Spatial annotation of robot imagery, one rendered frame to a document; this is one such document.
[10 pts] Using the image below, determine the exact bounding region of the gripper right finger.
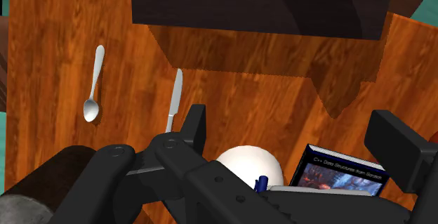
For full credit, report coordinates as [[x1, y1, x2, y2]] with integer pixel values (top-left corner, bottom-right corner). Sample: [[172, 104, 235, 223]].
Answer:
[[364, 109, 438, 224]]

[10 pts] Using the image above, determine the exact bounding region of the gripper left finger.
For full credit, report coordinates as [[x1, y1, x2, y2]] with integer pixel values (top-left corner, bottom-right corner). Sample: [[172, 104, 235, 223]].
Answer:
[[48, 104, 210, 224]]

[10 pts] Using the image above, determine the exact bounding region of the dark blue book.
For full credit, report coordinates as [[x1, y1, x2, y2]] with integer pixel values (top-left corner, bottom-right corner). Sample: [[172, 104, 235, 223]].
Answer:
[[288, 143, 391, 197]]

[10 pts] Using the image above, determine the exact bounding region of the dark brown cylinder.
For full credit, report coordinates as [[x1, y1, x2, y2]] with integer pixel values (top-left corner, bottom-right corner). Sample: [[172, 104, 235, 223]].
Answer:
[[0, 145, 99, 224]]

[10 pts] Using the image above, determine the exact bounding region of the silver spoon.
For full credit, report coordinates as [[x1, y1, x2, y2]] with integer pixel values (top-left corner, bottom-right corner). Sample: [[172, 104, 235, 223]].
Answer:
[[83, 44, 106, 123]]

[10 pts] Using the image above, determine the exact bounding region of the silver table knife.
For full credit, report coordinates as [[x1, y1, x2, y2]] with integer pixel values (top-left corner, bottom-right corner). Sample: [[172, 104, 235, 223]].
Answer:
[[165, 67, 184, 133]]

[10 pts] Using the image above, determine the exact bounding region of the white round bowl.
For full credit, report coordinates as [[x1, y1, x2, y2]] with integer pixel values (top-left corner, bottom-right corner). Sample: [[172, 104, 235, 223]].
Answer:
[[215, 145, 285, 190]]

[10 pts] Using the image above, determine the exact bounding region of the blue pen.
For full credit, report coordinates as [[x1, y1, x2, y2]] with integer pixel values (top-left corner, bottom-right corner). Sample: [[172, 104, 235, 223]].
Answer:
[[254, 175, 270, 193]]

